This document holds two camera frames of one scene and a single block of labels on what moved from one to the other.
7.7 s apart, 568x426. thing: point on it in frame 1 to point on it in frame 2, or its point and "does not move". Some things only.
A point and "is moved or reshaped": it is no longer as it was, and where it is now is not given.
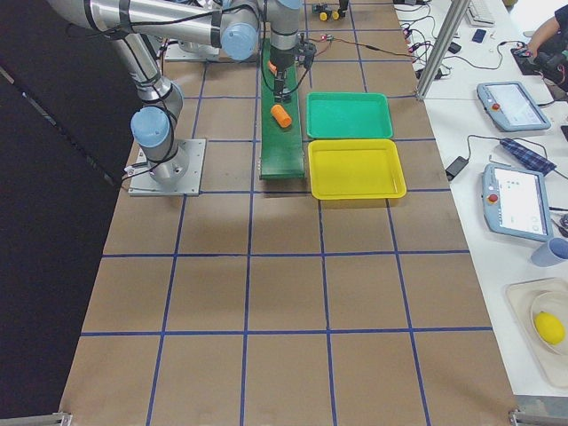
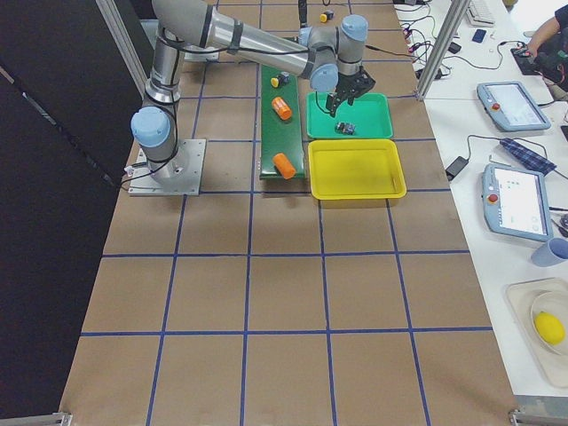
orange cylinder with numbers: x=273 y=67 is moved or reshaped
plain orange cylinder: x=283 y=118 to x=284 y=166
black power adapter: x=456 y=167 does not move
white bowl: x=555 y=303 does not move
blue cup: x=552 y=253 does not move
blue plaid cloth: x=539 y=163 does not move
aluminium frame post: x=455 y=15 does not move
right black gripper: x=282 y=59 to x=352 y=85
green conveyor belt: x=281 y=149 does not move
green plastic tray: x=348 y=115 does not move
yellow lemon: x=550 y=328 does not move
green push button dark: x=287 y=98 to x=345 y=128
